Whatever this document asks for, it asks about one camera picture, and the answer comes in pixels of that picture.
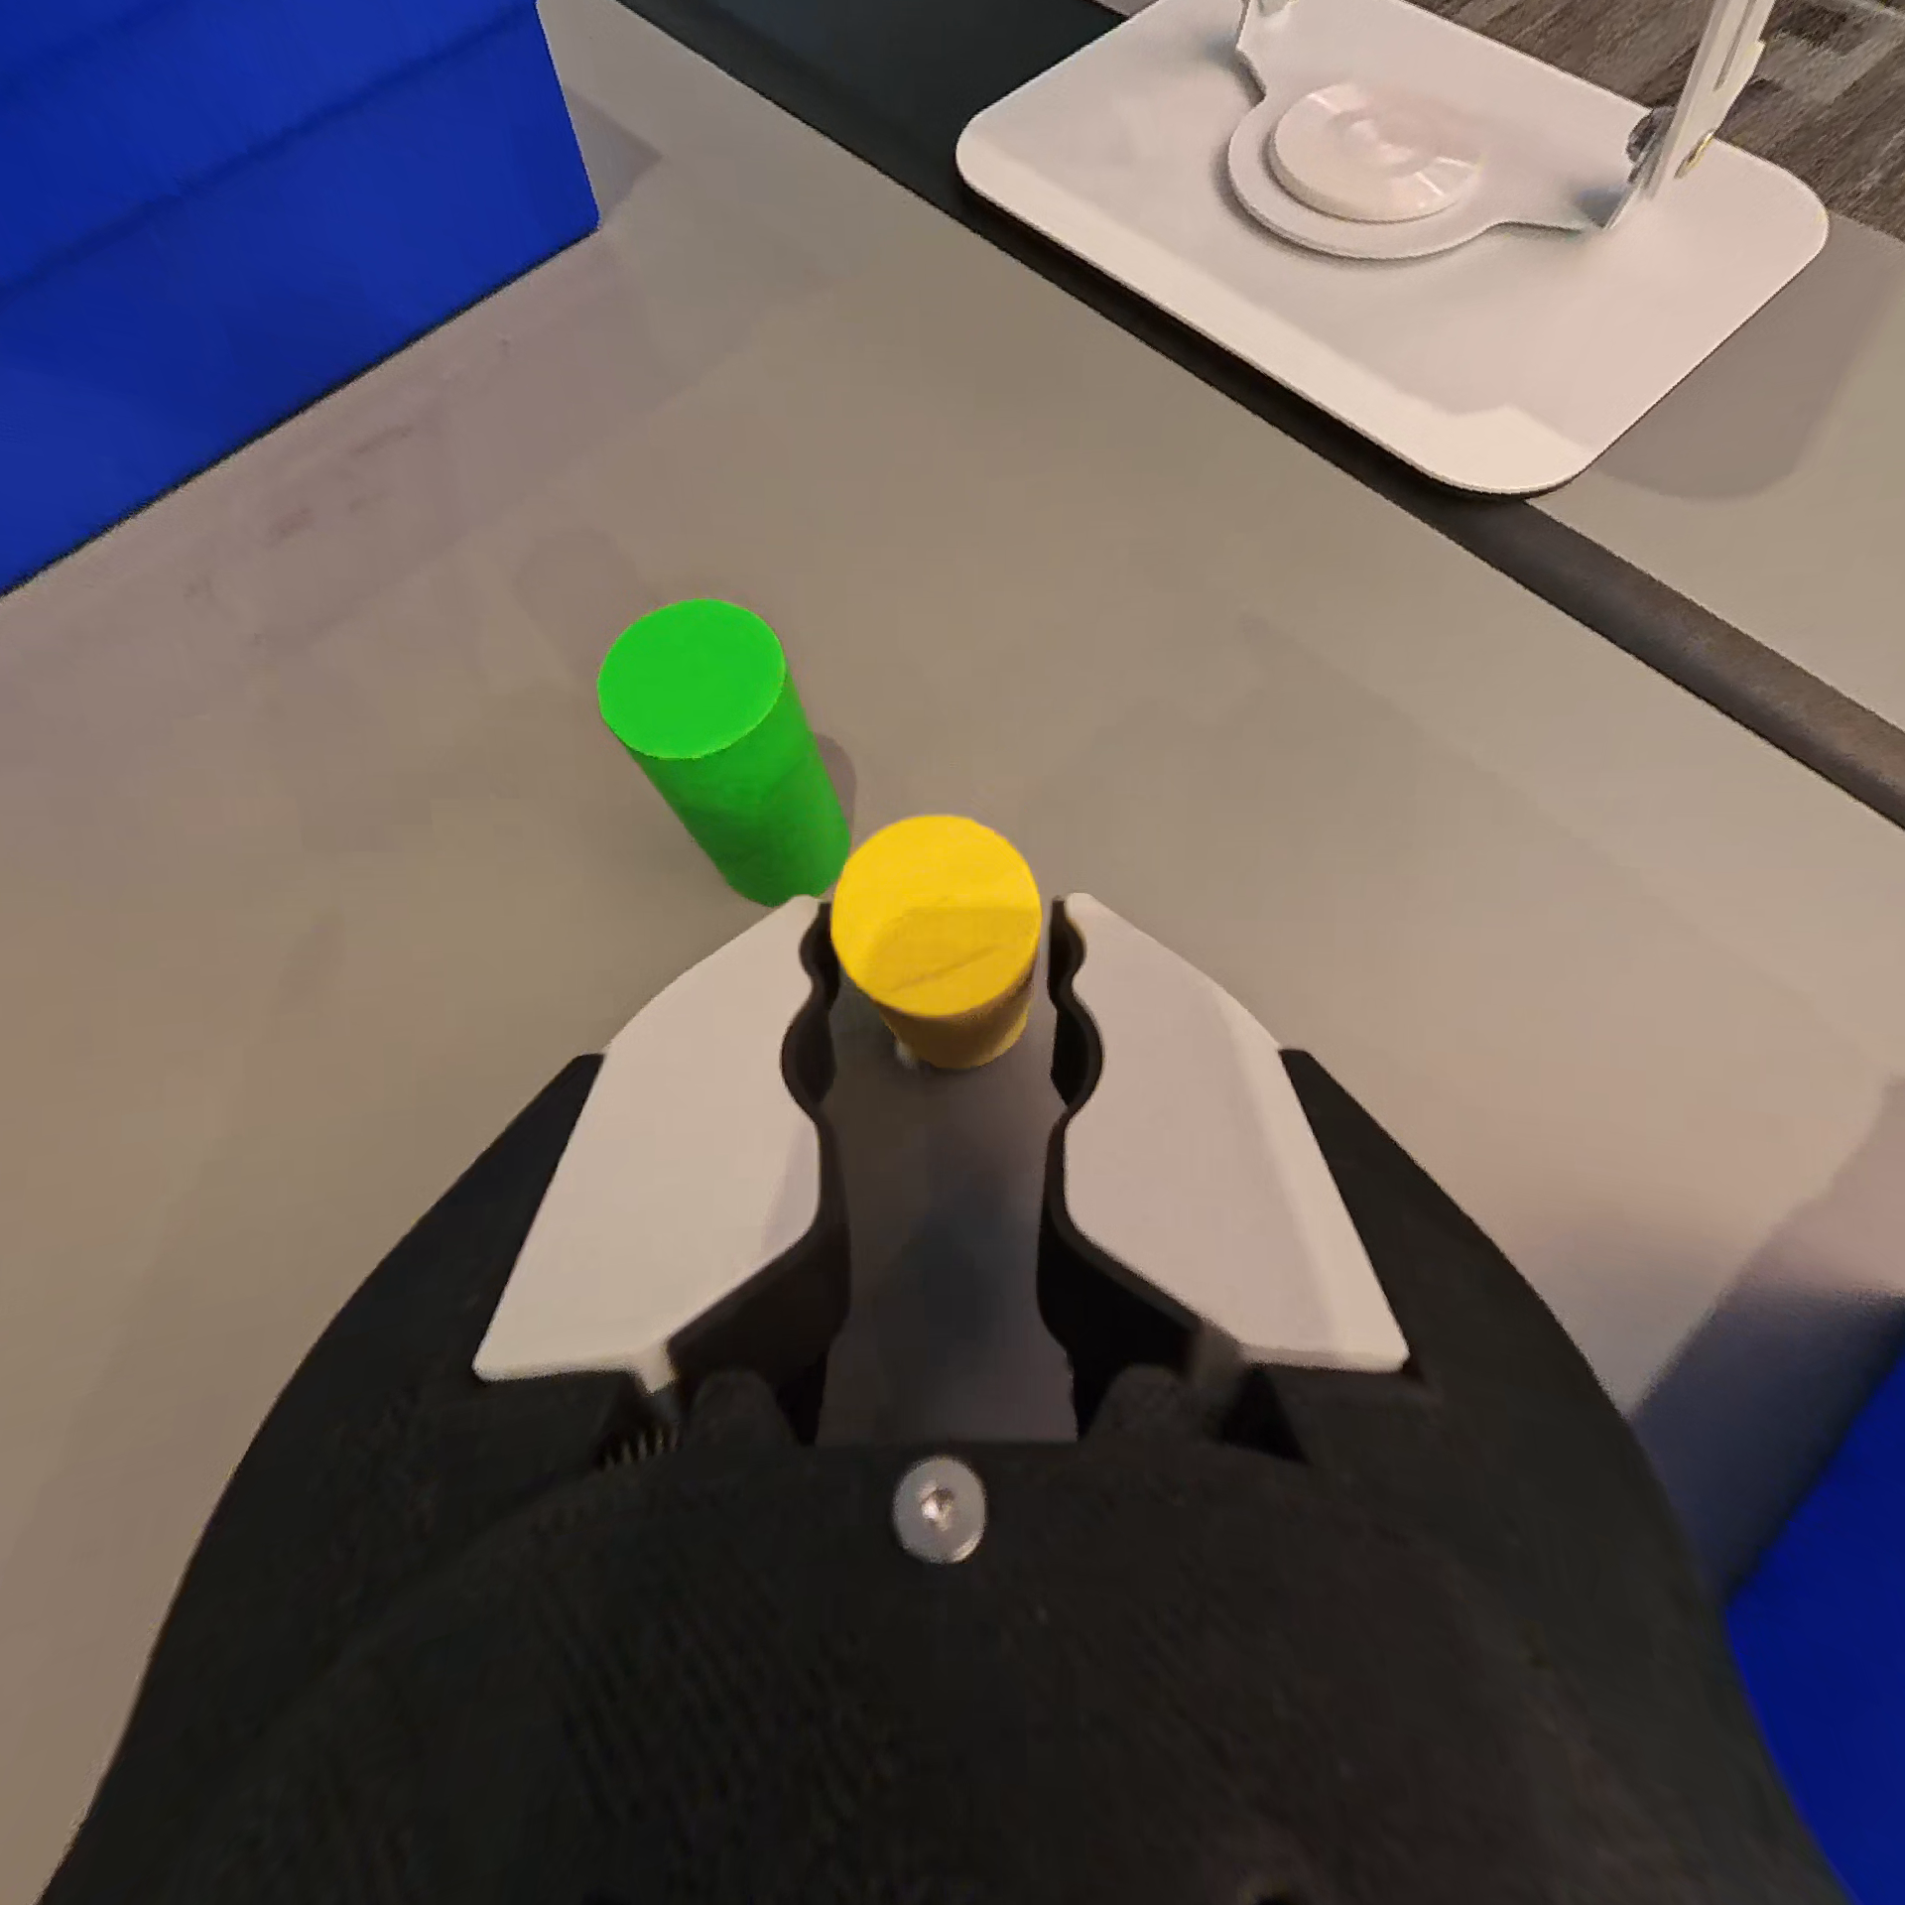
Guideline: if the green cylinder block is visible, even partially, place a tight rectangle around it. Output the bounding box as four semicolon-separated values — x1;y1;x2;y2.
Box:
596;600;855;908

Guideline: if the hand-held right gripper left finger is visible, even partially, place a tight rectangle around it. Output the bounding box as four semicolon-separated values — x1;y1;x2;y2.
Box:
479;903;836;1387

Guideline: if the yellow cylinder block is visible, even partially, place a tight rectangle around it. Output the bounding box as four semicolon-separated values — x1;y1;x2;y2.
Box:
828;809;1053;1081

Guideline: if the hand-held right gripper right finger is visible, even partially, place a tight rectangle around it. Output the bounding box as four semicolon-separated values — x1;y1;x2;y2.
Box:
1049;893;1408;1381

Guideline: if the wooden document stand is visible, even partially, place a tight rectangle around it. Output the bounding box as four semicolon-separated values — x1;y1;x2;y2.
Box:
954;0;1834;501

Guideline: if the blue plastic bin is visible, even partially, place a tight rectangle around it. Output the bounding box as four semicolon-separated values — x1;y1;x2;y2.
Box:
0;0;603;600
1723;1400;1905;1905

